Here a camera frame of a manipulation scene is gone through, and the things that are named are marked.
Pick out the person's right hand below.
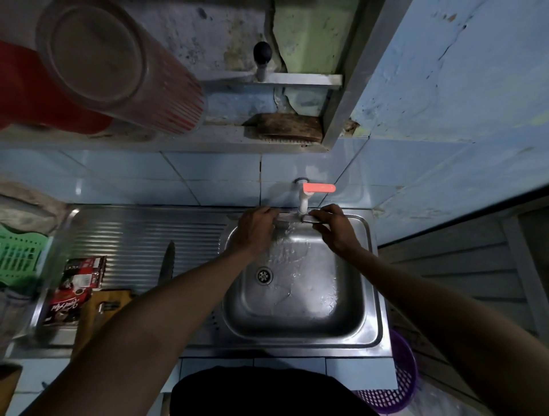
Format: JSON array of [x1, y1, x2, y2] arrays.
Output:
[[309, 203, 363, 256]]

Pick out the person's left hand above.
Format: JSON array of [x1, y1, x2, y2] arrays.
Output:
[[227, 206, 280, 258]]

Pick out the knives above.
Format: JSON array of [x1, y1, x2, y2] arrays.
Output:
[[96, 301, 123, 326]]

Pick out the small wooden cutting board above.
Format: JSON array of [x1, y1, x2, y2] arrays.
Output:
[[70, 289, 134, 359]]

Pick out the person's left forearm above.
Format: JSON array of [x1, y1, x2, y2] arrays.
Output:
[[21, 246, 254, 416]]

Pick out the person's right forearm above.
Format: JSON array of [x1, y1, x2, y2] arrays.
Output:
[[347, 246, 549, 416]]

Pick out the person's black clothing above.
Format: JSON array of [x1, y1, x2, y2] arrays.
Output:
[[169, 366, 380, 416]]

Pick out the wooden scrub brush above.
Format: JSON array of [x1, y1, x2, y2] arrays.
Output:
[[244, 113, 323, 145]]

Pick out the stainless steel sink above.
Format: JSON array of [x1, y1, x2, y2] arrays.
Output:
[[6, 205, 393, 359]]

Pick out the grey slatted wooden door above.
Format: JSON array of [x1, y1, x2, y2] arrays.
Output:
[[379, 188, 549, 412]]

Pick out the purple plastic basket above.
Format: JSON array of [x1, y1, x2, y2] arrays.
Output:
[[353, 329, 419, 414]]

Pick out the red black sachet pack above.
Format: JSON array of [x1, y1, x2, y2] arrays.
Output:
[[42, 256, 107, 326]]

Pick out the red striped drinking glass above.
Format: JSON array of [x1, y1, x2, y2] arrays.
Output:
[[35, 0, 208, 134]]

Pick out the green plastic basket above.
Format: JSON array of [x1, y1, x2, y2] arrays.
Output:
[[0, 225, 48, 288]]

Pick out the red plastic cup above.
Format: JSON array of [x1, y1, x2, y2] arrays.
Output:
[[0, 41, 113, 136]]

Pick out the checked dishcloth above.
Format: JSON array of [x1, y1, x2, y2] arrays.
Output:
[[0, 287, 35, 357]]

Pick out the wooden knife block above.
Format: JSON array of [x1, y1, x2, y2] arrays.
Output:
[[0, 363, 23, 416]]

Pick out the white faucet orange handle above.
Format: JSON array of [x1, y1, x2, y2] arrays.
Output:
[[295, 178, 337, 215]]

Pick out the black knob handle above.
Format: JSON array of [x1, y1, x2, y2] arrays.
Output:
[[253, 41, 273, 82]]

